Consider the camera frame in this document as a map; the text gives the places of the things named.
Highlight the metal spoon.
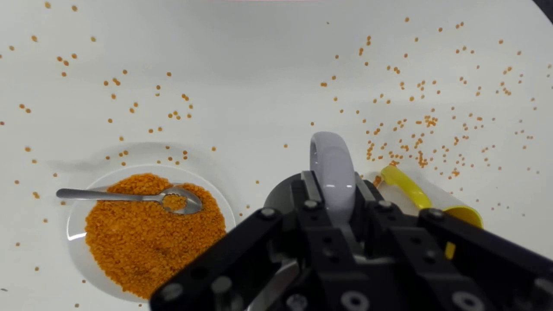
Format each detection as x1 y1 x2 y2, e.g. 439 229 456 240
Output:
55 183 206 217

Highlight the yellow mug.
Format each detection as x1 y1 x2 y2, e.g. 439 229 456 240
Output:
377 164 486 260

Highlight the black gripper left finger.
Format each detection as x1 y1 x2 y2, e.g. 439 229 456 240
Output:
150 170 342 311

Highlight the black mug with pale handle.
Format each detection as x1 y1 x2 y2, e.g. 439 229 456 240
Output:
263 129 370 255

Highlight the small white plate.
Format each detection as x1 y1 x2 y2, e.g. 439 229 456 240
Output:
66 162 238 300

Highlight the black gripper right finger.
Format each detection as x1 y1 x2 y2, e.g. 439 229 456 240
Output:
351 181 553 311

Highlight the orange lentil heap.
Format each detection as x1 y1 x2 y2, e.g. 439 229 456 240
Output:
85 170 228 300

